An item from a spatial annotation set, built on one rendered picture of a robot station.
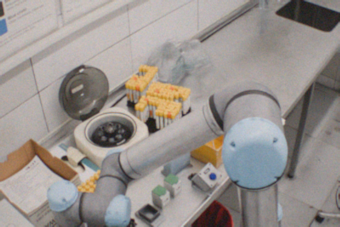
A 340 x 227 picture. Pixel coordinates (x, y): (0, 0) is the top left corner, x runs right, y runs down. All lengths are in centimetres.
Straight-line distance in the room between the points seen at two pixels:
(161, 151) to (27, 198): 69
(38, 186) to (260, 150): 98
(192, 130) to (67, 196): 31
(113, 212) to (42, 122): 82
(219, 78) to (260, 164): 133
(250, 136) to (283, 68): 147
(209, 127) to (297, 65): 138
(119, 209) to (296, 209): 182
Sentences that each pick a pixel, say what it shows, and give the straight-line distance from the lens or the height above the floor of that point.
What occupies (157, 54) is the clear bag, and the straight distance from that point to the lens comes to 195.
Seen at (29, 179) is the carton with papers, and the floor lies 94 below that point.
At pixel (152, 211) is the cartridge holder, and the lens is 144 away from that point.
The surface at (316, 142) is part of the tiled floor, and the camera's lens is 309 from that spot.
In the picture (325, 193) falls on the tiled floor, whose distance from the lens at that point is 276.
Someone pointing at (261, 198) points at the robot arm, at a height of 139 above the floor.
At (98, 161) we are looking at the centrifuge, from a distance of 152.
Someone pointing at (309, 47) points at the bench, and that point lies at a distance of 241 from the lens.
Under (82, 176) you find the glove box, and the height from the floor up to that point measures 94.
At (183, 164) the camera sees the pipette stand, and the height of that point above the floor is 91.
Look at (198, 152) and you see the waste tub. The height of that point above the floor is 92.
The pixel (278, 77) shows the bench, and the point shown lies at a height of 88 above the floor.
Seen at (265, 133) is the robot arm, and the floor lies 155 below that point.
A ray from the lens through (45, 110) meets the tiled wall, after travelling 167.
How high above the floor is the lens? 202
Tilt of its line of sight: 39 degrees down
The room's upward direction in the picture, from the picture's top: 2 degrees counter-clockwise
